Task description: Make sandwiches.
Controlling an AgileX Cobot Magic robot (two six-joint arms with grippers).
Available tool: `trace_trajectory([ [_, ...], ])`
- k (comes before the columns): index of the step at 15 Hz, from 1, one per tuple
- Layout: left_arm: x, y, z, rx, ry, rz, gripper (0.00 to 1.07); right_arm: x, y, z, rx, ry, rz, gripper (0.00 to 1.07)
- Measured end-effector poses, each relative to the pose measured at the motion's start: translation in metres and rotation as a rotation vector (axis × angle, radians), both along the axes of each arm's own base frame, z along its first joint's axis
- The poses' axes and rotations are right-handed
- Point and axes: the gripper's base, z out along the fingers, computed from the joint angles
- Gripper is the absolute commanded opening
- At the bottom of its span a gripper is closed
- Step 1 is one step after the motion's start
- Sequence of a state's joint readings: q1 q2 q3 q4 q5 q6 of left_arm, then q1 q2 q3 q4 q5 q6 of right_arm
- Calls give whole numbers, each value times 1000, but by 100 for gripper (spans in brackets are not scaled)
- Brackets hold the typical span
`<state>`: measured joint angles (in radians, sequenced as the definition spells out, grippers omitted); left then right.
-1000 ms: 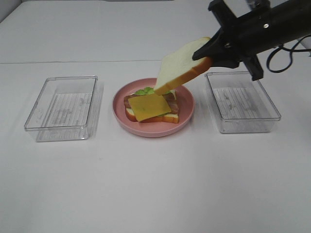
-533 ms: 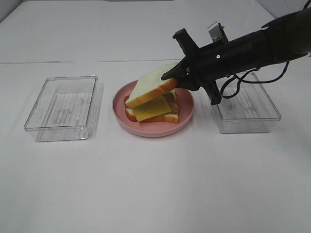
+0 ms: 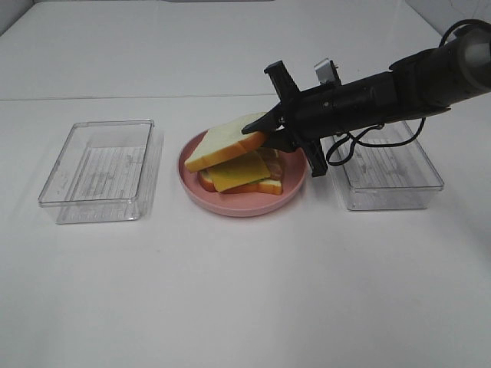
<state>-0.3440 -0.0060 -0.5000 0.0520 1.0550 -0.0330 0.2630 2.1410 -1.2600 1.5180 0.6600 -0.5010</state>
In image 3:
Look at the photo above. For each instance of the bread slice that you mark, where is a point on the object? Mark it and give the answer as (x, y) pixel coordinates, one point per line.
(267, 186)
(225, 142)

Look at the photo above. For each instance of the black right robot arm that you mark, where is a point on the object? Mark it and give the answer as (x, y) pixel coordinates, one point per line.
(427, 83)

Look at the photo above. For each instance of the clear right plastic tray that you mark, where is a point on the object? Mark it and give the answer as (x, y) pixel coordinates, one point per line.
(387, 178)

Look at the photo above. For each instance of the pink round plate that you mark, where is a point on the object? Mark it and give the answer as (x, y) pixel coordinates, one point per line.
(243, 204)

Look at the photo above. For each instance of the clear plastic tray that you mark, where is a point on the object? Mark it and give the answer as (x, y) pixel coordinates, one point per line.
(105, 172)
(387, 178)

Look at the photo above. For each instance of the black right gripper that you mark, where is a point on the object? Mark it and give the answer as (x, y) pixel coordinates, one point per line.
(302, 118)

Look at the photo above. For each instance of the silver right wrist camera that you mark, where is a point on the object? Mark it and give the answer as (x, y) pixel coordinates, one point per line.
(326, 72)

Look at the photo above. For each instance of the yellow cheese slice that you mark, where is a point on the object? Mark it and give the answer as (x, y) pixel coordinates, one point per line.
(239, 171)

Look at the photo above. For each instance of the clear left plastic tray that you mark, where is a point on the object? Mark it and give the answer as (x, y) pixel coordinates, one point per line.
(105, 172)

